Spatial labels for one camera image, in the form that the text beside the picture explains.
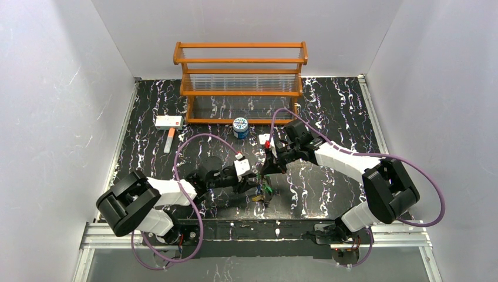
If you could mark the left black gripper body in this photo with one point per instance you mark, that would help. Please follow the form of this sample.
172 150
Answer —
248 183

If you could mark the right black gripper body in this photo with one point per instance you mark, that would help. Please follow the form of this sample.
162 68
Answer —
274 164

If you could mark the large silver carabiner keyring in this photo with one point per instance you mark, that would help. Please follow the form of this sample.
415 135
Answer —
260 190

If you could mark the yellow key tag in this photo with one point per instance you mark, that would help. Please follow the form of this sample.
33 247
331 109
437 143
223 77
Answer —
258 198

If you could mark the green key tag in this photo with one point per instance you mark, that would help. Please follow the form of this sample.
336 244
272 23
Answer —
267 188

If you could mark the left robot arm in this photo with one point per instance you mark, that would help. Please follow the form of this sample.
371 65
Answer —
134 203

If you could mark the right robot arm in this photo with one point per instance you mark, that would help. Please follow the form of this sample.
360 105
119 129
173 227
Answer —
389 190

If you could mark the blue round jar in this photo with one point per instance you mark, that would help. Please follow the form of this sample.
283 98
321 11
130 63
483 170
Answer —
240 127

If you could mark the orange white tube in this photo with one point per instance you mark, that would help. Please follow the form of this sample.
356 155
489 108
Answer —
169 141

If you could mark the orange wooden shelf rack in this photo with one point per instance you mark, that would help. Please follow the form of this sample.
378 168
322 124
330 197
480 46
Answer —
259 81

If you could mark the white red small box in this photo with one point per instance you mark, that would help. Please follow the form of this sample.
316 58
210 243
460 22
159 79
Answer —
166 122

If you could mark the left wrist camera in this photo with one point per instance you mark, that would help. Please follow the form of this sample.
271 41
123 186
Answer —
242 166

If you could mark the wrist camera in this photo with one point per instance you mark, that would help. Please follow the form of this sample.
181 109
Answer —
242 166
266 143

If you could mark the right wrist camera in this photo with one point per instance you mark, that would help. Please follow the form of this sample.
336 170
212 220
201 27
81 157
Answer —
266 143

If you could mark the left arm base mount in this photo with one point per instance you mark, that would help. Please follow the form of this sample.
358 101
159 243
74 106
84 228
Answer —
179 235

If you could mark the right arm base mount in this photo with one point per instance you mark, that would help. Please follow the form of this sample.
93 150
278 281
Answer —
328 237

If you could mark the aluminium frame rail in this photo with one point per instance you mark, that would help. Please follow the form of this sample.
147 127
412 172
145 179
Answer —
397 234

